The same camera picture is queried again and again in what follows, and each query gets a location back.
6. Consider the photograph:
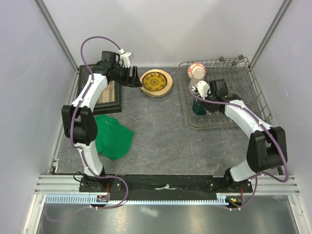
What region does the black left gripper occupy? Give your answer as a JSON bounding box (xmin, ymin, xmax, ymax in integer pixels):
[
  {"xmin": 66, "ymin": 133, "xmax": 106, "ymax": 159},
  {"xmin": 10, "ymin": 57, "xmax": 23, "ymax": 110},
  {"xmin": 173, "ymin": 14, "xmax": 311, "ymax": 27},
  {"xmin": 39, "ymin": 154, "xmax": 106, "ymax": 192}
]
[{"xmin": 112, "ymin": 64, "xmax": 142, "ymax": 88}]

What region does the yellow ceramic plate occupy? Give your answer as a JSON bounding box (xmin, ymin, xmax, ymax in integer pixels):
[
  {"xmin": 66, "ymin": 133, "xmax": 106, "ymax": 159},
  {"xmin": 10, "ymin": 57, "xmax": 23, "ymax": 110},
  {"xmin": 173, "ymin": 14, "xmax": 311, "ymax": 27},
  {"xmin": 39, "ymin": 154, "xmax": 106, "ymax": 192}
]
[{"xmin": 142, "ymin": 72, "xmax": 167, "ymax": 91}]

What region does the dark green mug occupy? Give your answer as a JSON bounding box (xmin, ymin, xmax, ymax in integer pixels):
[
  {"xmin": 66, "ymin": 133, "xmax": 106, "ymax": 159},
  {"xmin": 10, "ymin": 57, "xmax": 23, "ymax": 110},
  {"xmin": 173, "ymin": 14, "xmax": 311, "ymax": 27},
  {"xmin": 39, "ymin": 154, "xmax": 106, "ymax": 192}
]
[{"xmin": 192, "ymin": 96, "xmax": 207, "ymax": 116}]

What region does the cream bird plate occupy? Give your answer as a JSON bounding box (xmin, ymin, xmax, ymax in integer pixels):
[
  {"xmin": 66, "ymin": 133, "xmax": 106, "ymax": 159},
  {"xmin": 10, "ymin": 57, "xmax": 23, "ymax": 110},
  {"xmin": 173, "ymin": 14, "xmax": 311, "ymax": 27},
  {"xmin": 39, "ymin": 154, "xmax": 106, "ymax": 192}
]
[{"xmin": 140, "ymin": 69, "xmax": 173, "ymax": 98}]

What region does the mint green flower plate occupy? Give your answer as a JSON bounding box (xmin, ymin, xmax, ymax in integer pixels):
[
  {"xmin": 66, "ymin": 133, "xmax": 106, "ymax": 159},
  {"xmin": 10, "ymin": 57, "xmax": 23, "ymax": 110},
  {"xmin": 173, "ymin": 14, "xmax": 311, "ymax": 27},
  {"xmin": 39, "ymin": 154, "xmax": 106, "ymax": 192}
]
[{"xmin": 142, "ymin": 83, "xmax": 173, "ymax": 98}]

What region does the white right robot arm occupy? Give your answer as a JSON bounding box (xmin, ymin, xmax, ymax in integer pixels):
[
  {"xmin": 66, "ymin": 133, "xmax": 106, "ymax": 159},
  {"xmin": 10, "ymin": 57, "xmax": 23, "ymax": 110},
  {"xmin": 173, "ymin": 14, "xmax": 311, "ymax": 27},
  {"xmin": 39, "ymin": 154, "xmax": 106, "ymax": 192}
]
[{"xmin": 196, "ymin": 79, "xmax": 289, "ymax": 192}]

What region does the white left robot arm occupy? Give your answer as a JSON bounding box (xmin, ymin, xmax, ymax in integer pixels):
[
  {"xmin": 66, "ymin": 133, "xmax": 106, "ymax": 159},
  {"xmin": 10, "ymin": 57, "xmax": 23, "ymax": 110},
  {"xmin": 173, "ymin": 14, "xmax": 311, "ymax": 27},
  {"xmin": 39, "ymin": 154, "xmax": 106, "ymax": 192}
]
[{"xmin": 61, "ymin": 49, "xmax": 142, "ymax": 192}]

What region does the beige tall cup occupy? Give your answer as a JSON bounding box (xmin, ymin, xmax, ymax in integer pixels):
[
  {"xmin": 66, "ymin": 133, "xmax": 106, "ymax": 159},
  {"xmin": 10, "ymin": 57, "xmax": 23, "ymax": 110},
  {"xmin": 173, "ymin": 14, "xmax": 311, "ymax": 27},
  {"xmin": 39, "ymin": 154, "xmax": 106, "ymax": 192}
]
[{"xmin": 188, "ymin": 76, "xmax": 205, "ymax": 93}]

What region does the white red patterned bowl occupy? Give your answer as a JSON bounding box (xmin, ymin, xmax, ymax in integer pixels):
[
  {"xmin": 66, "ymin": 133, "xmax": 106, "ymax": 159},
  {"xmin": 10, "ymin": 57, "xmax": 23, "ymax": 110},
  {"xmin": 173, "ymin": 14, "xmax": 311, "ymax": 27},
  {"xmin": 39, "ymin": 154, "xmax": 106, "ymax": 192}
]
[{"xmin": 187, "ymin": 62, "xmax": 206, "ymax": 77}]

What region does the black framed wooden box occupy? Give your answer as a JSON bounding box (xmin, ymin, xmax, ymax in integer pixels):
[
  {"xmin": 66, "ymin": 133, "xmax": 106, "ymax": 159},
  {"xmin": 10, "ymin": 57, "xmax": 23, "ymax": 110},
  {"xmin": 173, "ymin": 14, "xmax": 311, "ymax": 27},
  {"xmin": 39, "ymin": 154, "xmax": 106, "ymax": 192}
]
[{"xmin": 77, "ymin": 65, "xmax": 122, "ymax": 115}]

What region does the green cloth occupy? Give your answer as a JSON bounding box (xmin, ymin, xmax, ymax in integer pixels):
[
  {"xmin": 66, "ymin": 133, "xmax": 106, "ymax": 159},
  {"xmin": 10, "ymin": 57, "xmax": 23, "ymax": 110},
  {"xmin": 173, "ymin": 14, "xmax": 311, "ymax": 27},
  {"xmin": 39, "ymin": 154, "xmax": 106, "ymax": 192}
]
[{"xmin": 95, "ymin": 115, "xmax": 134, "ymax": 160}]

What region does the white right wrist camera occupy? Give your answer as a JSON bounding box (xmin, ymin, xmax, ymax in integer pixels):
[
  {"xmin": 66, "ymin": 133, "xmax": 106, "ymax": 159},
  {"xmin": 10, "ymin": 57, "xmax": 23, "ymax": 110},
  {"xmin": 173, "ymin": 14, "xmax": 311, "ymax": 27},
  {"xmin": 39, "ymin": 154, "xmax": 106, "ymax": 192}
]
[{"xmin": 196, "ymin": 80, "xmax": 210, "ymax": 99}]

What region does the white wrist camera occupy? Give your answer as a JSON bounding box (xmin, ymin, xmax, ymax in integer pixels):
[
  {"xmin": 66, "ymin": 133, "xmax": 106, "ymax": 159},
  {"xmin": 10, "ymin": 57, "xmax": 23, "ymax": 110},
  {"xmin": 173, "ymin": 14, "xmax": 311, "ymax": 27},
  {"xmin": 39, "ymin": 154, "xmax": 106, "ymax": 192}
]
[
  {"xmin": 118, "ymin": 49, "xmax": 132, "ymax": 68},
  {"xmin": 196, "ymin": 80, "xmax": 210, "ymax": 99}
]

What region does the grey wire dish rack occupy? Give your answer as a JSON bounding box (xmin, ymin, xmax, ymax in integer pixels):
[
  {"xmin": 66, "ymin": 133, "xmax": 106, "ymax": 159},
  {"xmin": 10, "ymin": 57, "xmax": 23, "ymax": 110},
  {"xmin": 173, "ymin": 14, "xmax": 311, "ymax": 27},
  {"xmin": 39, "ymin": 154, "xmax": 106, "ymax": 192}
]
[{"xmin": 178, "ymin": 55, "xmax": 273, "ymax": 129}]

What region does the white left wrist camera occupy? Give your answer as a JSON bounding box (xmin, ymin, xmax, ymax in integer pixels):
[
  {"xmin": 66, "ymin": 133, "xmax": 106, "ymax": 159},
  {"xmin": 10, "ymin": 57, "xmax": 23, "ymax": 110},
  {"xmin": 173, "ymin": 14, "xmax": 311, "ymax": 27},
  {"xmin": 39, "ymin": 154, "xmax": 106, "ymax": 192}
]
[{"xmin": 118, "ymin": 49, "xmax": 132, "ymax": 68}]

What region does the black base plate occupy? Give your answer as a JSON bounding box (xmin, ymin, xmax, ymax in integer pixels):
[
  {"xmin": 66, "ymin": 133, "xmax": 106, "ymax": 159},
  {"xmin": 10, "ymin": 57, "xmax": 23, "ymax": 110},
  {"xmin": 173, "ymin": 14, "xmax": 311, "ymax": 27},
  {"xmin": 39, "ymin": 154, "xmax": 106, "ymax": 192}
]
[{"xmin": 79, "ymin": 174, "xmax": 253, "ymax": 201}]

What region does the white slotted cable duct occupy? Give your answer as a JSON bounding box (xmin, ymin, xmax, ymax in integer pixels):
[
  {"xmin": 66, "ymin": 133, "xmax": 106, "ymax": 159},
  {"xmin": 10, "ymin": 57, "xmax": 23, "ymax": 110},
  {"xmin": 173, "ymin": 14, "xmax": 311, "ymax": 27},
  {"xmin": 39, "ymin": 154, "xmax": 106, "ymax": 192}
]
[{"xmin": 45, "ymin": 194, "xmax": 230, "ymax": 205}]

